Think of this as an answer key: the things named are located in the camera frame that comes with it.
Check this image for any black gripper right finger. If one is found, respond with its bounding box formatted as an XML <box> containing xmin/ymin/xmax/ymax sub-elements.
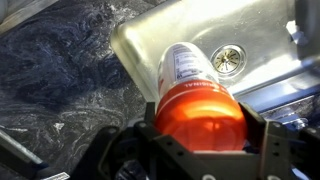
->
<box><xmin>240</xmin><ymin>102</ymin><xmax>320</xmax><ymax>180</ymax></box>

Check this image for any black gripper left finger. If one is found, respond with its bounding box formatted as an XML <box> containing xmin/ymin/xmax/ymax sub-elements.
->
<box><xmin>70</xmin><ymin>101</ymin><xmax>218</xmax><ymax>180</ymax></box>

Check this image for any red-capped white creamer bottle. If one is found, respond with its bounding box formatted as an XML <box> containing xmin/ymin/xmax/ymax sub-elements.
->
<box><xmin>154</xmin><ymin>41</ymin><xmax>248</xmax><ymax>153</ymax></box>

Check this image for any round sink drain strainer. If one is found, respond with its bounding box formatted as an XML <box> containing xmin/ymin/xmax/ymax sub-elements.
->
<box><xmin>210</xmin><ymin>44</ymin><xmax>248</xmax><ymax>78</ymax></box>

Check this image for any stainless steel sink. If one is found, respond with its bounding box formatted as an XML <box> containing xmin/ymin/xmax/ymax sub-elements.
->
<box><xmin>109</xmin><ymin>0</ymin><xmax>320</xmax><ymax>114</ymax></box>

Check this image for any chrome faucet lever handle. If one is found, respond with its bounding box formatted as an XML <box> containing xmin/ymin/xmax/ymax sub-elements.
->
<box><xmin>281</xmin><ymin>116</ymin><xmax>309</xmax><ymax>132</ymax></box>

